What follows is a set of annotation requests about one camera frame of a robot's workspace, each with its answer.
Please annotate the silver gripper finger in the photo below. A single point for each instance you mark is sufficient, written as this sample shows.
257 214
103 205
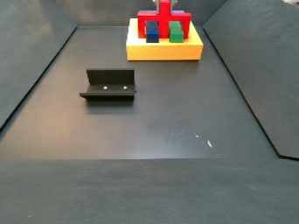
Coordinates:
157 3

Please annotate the red cross-shaped block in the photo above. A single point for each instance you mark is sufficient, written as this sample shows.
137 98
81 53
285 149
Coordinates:
165 16

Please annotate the yellow wooden board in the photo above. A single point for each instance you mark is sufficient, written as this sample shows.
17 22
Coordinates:
142 51

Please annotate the blue rectangular block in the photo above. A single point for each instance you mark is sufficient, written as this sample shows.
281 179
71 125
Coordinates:
152 32

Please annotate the green rectangular block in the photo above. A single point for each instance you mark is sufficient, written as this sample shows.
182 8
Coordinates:
177 35

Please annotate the black angled holder bracket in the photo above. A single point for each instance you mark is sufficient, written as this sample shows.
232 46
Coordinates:
110 83

